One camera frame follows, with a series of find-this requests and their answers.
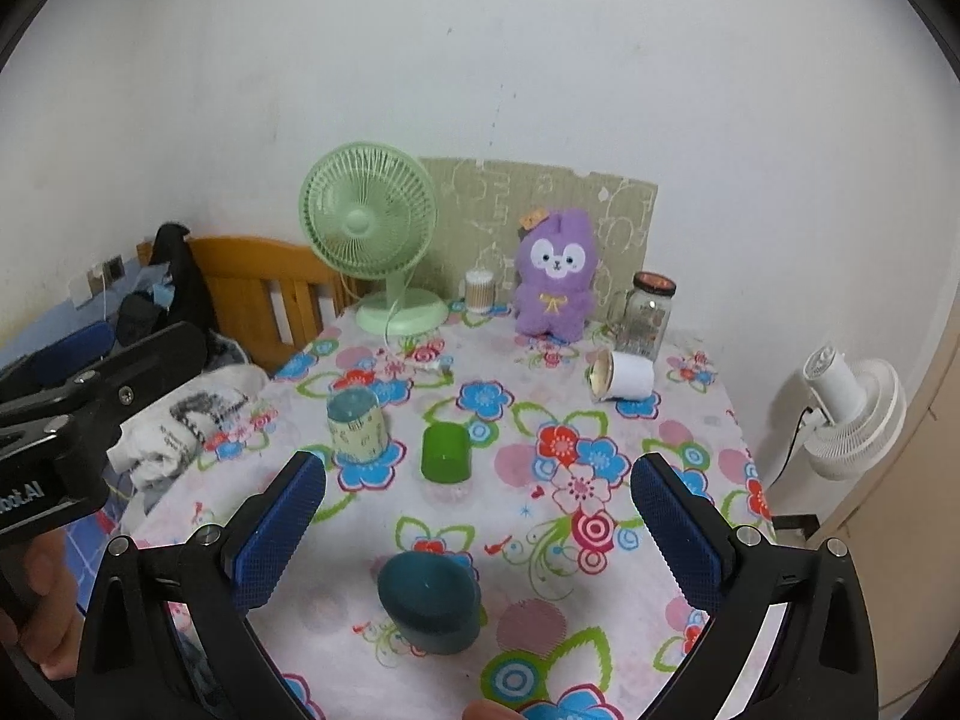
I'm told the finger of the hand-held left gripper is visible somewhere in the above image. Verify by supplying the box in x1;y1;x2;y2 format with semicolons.
75;321;207;407
0;322;115;395

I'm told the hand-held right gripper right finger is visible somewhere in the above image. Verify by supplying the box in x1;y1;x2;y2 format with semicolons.
630;454;878;720

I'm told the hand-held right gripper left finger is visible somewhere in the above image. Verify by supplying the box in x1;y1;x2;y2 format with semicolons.
75;450;327;720

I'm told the dark teal cup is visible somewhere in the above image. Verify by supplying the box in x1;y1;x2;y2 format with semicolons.
376;551;482;655

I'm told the teal cup with pale sleeve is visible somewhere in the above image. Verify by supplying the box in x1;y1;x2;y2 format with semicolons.
326;388;387;466

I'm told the white cup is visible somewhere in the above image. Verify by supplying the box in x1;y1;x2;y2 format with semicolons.
587;347;656;403

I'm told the green plastic cup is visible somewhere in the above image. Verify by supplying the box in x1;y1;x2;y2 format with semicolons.
420;424;472;484

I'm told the person's left hand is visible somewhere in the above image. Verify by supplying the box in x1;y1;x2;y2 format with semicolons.
0;531;83;683

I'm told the white printed clothing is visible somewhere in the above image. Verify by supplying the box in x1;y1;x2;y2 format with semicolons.
107;367;267;488

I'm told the blue checkered sheet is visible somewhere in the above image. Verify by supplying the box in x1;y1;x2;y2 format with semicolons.
52;487;158;616

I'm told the black cloth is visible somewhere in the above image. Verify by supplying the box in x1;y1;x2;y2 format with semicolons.
116;223;218;361

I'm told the wooden chair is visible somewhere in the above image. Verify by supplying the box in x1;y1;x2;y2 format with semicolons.
137;236;361;376

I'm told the floral tablecloth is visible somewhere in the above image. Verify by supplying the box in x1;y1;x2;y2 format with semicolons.
131;300;773;720

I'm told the white floor fan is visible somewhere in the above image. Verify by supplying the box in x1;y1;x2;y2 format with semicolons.
802;345;907;481

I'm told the glass jar with lid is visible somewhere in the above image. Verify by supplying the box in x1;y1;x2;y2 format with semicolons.
626;271;676;359

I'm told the clear glass mug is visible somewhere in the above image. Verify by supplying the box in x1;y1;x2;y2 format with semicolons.
607;289;637;347

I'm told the green desk fan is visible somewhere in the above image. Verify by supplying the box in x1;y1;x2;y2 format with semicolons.
298;141;449;336

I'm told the purple plush toy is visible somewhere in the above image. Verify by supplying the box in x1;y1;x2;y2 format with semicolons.
511;208;599;338

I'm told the cotton swab jar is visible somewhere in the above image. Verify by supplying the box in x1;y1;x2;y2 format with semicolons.
463;268;497;314

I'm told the cardboard panel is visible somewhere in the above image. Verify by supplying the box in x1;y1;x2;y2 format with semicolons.
417;157;659;316

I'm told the black power cable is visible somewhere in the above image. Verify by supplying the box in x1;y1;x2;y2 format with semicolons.
765;405;818;496

